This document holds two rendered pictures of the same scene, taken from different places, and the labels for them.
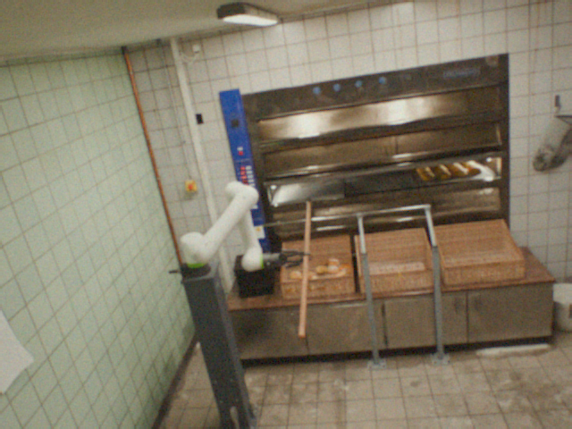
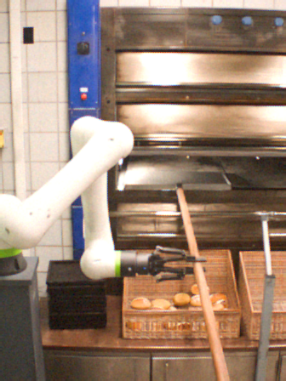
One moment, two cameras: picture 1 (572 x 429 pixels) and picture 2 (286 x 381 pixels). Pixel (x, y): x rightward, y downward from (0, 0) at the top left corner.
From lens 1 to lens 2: 0.99 m
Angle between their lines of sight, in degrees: 10
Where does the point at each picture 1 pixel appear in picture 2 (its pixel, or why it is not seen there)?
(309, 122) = (198, 66)
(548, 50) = not seen: outside the picture
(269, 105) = (140, 30)
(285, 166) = (150, 128)
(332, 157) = (225, 125)
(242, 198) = (107, 140)
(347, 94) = (260, 33)
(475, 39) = not seen: outside the picture
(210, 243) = (39, 213)
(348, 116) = (257, 66)
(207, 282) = (19, 288)
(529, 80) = not seen: outside the picture
